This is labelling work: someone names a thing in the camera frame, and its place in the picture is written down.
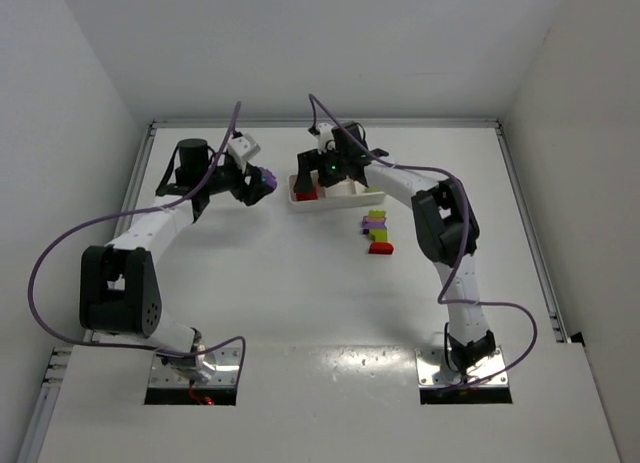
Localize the purple flower lego brick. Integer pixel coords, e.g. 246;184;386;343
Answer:
259;167;278;193

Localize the purple butterfly lego brick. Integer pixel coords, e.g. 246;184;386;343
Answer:
361;221;387;234

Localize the red rounded lego brick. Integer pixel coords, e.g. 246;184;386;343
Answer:
368;241;395;255

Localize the green rounded lego brick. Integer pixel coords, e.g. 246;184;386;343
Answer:
368;229;389;244

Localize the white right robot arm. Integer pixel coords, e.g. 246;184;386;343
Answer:
294;122;496;384

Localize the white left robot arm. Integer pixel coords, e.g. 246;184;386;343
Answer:
79;132;277;384

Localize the white three-compartment tray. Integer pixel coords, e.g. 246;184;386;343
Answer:
288;172;386;213

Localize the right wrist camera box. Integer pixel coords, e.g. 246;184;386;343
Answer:
308;123;335;154

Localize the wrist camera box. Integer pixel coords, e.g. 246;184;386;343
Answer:
227;134;261;173
308;123;335;154

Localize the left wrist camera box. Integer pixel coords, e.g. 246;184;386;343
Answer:
227;134;261;173

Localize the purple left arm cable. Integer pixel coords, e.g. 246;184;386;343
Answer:
27;100;247;364

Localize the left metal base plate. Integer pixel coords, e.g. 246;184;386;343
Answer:
148;346;242;389

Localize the metal base plate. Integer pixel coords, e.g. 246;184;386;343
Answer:
415;345;510;390
148;346;242;389

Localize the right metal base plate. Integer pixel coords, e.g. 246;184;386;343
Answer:
415;345;510;390

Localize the aluminium table edge rail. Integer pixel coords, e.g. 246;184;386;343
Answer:
14;117;586;463

